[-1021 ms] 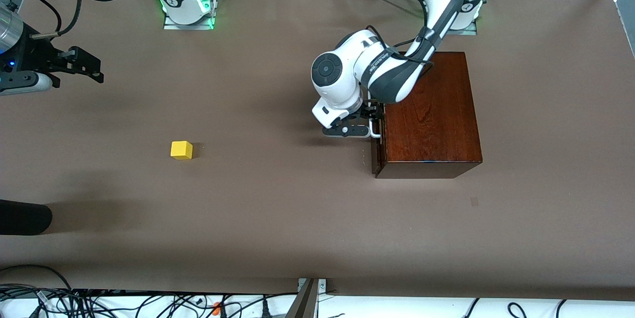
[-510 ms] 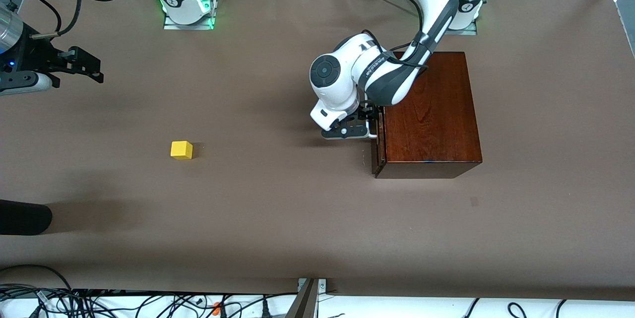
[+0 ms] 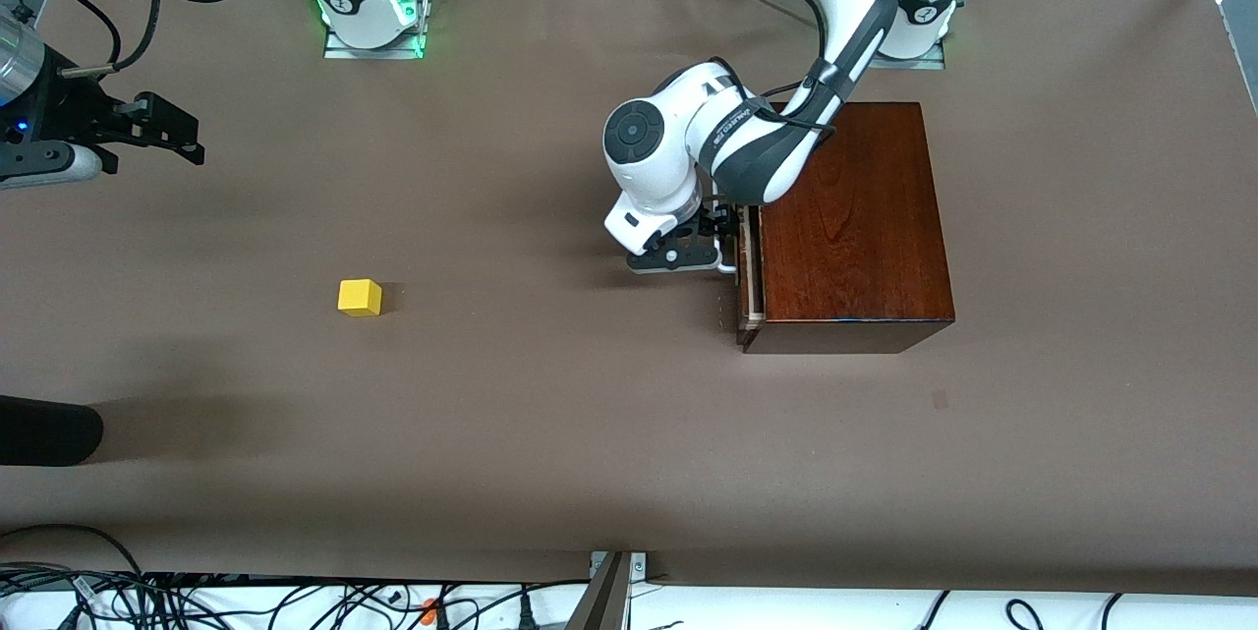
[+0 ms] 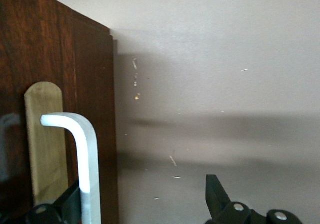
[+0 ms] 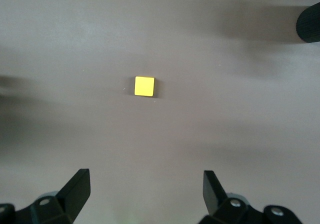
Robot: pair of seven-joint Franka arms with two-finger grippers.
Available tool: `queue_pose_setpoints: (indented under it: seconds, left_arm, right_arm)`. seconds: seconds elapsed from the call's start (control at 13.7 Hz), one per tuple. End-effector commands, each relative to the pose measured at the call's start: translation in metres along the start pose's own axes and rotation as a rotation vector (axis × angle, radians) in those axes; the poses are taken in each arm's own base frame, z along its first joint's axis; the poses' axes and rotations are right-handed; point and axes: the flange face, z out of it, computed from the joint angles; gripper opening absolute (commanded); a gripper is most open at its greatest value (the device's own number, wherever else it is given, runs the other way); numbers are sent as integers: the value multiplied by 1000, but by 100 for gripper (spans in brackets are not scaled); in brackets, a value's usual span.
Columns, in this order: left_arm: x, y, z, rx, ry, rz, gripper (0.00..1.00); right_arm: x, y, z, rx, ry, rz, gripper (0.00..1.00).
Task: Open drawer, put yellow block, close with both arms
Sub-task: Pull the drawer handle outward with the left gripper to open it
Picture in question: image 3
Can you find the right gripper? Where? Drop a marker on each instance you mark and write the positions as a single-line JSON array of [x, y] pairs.
[[67, 107]]

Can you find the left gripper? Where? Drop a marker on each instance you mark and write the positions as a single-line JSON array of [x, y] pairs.
[[724, 218]]

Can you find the yellow cube block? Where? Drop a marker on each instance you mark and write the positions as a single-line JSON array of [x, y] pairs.
[[359, 298]]

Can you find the metal base plate left arm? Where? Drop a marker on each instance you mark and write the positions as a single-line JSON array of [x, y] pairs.
[[914, 63]]

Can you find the metal base plate right arm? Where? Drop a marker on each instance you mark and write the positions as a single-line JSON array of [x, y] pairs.
[[339, 50]]

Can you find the dark brown wooden cabinet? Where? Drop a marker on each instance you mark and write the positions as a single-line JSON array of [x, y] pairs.
[[855, 247]]

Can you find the brown table cover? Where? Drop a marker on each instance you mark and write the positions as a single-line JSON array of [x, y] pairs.
[[491, 217]]

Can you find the black cylindrical object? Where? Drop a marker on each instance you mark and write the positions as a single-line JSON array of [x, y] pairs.
[[44, 431]]

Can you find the dark slanted beam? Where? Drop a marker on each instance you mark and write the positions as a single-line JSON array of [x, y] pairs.
[[601, 601]]

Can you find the small orange object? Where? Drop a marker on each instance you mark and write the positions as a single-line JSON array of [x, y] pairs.
[[428, 610]]

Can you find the metal corner bracket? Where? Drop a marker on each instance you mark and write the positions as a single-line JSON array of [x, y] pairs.
[[637, 566]]

